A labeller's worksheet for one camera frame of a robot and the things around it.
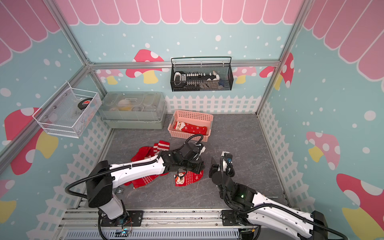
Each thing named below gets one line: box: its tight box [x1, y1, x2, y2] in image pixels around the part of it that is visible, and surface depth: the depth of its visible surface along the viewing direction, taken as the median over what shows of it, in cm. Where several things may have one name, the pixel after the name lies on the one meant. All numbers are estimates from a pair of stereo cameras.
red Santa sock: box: [174, 121, 208, 136], surface depth 111 cm
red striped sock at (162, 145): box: [153, 140, 170, 153], surface depth 101 cm
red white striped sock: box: [173, 169, 204, 187], surface depth 87 cm
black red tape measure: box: [77, 97, 93, 110], surface depth 80 cm
